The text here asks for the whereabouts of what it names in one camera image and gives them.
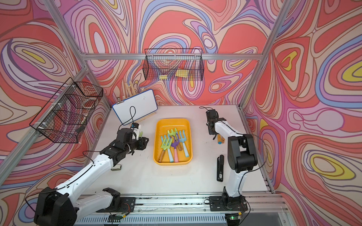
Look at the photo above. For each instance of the yellow plastic storage tray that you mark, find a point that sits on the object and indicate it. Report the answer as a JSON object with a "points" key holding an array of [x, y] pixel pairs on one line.
{"points": [[162, 127]]}

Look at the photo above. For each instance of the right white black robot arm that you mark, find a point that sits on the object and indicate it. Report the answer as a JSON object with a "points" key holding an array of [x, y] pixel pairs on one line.
{"points": [[241, 156]]}

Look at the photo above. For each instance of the small silver binder clip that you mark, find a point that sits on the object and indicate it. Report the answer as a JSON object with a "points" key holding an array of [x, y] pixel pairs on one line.
{"points": [[116, 168]]}

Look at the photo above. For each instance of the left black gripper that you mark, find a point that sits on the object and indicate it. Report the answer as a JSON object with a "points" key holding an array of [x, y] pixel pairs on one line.
{"points": [[142, 143]]}

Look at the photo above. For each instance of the black stapler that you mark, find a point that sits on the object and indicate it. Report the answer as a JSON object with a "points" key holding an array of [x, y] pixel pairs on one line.
{"points": [[220, 165]]}

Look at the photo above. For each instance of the black wire basket back wall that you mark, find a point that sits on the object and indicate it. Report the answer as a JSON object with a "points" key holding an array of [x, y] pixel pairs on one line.
{"points": [[166, 61]]}

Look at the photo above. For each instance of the small yellow note in basket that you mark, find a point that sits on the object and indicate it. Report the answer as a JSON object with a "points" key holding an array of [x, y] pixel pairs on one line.
{"points": [[163, 77]]}

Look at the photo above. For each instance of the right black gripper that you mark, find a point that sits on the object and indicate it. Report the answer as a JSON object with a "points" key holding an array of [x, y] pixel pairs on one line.
{"points": [[212, 133]]}

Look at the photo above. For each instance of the purple fork pink handle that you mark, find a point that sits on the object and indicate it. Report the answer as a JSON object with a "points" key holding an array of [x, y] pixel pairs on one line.
{"points": [[175, 144]]}

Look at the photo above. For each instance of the black wire basket left wall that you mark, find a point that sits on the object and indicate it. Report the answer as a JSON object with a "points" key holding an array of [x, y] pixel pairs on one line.
{"points": [[65, 116]]}

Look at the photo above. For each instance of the light blue rake pale handle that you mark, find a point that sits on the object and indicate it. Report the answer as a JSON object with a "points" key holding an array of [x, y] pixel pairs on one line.
{"points": [[183, 139]]}

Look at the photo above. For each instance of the green circuit board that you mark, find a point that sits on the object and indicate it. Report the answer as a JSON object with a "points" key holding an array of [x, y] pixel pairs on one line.
{"points": [[116, 218]]}

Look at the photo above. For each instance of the wooden easel stand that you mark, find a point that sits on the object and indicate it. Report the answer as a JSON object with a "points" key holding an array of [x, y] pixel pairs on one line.
{"points": [[128, 90]]}

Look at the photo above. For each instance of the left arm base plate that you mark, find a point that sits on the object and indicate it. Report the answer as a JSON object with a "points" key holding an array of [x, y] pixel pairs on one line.
{"points": [[124, 204]]}

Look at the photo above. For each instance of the green fork blue handle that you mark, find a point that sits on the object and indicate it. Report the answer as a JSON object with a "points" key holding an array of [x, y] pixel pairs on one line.
{"points": [[166, 144]]}

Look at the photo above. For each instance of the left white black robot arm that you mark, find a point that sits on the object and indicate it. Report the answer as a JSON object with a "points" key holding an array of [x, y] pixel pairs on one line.
{"points": [[62, 206]]}

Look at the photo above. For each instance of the teal rake yellow handle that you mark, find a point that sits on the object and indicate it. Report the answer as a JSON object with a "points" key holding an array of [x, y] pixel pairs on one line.
{"points": [[219, 139]]}

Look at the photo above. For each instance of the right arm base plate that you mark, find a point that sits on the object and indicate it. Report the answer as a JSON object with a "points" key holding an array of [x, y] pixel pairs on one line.
{"points": [[225, 203]]}

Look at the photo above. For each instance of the yellow sponge in basket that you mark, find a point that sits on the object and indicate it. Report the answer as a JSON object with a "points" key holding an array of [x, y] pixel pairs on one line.
{"points": [[182, 73]]}

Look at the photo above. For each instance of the black wire basket wall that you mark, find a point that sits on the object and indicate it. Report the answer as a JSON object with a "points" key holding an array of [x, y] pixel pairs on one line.
{"points": [[65, 116], [166, 61]]}

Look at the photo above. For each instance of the blue framed whiteboard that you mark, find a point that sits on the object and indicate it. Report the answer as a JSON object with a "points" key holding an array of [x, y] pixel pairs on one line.
{"points": [[136, 107]]}

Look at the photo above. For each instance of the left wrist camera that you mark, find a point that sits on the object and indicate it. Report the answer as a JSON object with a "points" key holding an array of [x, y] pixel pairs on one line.
{"points": [[135, 127]]}

